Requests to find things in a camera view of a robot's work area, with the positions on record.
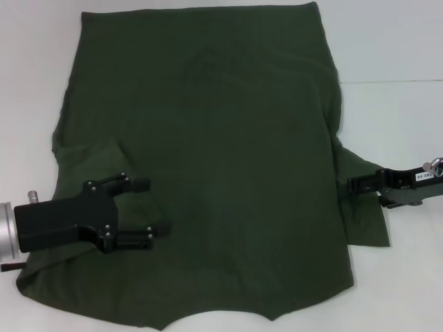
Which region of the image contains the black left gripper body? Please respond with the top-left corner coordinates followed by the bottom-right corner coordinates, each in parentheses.
top-left (13, 179), bottom-right (120, 255)

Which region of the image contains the dark green shirt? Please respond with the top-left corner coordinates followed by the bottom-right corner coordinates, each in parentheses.
top-left (14, 1), bottom-right (392, 332)

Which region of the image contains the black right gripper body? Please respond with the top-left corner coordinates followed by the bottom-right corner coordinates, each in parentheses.
top-left (376, 167), bottom-right (443, 205)

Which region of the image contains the right gripper cable with plugs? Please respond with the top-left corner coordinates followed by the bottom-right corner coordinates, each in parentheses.
top-left (423, 157), bottom-right (443, 178)

